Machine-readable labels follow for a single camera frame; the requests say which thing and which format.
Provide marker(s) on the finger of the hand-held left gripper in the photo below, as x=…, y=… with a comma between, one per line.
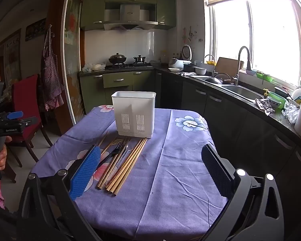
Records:
x=27, y=123
x=15, y=115

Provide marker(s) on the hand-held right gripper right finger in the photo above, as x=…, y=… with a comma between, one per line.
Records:
x=215, y=173

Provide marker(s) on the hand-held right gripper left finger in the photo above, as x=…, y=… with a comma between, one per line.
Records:
x=85, y=173

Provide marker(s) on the black plastic fork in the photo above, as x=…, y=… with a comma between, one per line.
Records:
x=118, y=148

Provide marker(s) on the row of wooden chopsticks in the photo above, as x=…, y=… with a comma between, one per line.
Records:
x=126, y=165

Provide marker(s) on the white plastic utensil holder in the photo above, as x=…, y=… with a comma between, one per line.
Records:
x=133, y=105

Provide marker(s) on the person's left hand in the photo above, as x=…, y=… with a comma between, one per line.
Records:
x=2, y=155

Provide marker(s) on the red chair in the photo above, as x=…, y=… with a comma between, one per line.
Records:
x=25, y=100

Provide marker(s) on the purple floral tablecloth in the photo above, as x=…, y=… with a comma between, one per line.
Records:
x=165, y=168

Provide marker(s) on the pink checked apron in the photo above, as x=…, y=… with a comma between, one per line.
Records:
x=50, y=75

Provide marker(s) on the green lower cabinets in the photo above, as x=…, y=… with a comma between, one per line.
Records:
x=90, y=90

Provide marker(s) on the green cabinets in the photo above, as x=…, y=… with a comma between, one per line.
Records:
x=92, y=10
x=90, y=90

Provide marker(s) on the glass sliding door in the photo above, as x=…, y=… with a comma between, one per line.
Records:
x=72, y=55

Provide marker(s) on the dark patterned rag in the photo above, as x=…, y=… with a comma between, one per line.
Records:
x=264, y=106

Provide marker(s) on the steel sink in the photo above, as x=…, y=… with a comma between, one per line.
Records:
x=243, y=93

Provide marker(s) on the white plastic bag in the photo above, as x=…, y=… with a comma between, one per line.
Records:
x=95, y=67

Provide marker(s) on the patterned bowl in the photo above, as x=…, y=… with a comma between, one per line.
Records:
x=273, y=103

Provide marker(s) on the dark wok in sink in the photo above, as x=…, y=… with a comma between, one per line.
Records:
x=213, y=80

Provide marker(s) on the yellow soap pump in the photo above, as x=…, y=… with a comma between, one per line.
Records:
x=266, y=93

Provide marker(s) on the green basin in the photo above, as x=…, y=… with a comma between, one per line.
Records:
x=281, y=98

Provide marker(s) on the grey dishcloth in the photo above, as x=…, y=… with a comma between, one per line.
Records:
x=187, y=74

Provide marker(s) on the white bowl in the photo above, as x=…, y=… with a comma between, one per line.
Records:
x=200, y=70

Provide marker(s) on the blue bowl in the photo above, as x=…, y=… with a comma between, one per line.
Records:
x=250, y=72

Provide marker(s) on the wooden cutting board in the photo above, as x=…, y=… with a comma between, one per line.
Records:
x=228, y=66

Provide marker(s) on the small steel faucet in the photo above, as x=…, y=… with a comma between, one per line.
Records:
x=214, y=65

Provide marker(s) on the black cooking pot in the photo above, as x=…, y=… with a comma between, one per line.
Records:
x=189, y=68

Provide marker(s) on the green plastic containers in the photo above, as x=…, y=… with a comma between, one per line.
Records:
x=264, y=76

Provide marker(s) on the tall steel faucet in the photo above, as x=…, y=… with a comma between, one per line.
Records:
x=238, y=65

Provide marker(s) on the yellow dish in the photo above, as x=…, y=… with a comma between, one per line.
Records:
x=211, y=63

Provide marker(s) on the black wok with lid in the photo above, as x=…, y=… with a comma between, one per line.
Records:
x=118, y=59

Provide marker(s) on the white plate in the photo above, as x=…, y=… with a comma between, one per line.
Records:
x=175, y=69

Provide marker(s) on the gas stove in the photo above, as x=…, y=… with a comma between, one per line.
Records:
x=130, y=66

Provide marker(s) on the white rice cooker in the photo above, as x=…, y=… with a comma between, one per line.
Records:
x=175, y=62

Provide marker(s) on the small black pot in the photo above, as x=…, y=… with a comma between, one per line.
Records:
x=139, y=59

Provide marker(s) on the green upper cabinets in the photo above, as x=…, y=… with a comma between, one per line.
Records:
x=92, y=10

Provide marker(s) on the window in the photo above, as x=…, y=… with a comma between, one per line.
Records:
x=266, y=35

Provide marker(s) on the steel range hood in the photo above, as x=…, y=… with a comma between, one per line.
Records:
x=130, y=12

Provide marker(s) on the wall scroll poster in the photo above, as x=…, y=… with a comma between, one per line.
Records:
x=12, y=57

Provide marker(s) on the dark wall picture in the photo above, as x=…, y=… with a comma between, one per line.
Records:
x=35, y=29

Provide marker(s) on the wall stickers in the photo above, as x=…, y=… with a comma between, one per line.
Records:
x=190, y=34

